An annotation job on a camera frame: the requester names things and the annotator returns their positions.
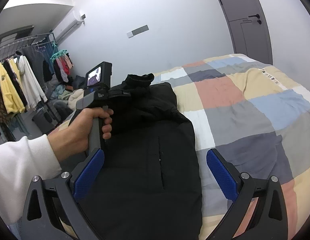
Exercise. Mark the white hanging hoodie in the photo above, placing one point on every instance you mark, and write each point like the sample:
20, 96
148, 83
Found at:
30, 85

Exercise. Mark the black puffer jacket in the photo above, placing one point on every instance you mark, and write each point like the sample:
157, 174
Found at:
149, 186

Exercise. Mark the white wall air conditioner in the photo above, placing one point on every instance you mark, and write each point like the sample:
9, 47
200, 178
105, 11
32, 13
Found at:
68, 25

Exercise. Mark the grey room door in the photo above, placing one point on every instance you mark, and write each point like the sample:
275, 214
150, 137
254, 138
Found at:
248, 29

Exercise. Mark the white left sleeve forearm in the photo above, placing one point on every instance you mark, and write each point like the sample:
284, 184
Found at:
20, 161

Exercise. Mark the dark grey hanging coat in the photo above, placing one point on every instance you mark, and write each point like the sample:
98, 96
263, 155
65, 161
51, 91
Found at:
38, 64

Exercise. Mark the teal clip hanger with laundry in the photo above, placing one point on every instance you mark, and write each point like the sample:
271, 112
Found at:
62, 65

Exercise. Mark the cream fluffy blanket pile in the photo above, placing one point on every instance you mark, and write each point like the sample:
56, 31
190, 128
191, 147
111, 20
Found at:
74, 97

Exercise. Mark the yellow fleece jacket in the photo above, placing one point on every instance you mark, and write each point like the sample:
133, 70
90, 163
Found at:
10, 96

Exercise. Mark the dark grey suitcase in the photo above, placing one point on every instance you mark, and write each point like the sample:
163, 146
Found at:
46, 117

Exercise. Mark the metal clothes rack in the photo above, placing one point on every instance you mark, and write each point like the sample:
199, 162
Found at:
13, 40

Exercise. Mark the person's left hand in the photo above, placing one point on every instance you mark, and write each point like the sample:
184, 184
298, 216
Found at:
75, 138

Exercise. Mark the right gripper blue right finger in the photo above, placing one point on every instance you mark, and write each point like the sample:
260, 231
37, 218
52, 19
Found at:
269, 219

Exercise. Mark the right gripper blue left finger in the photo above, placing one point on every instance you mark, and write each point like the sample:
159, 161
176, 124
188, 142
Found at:
40, 219

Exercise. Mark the grey wall switch panel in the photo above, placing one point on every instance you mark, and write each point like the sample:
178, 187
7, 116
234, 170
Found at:
137, 31

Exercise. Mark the patchwork checkered bed quilt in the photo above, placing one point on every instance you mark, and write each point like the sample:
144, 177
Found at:
257, 118

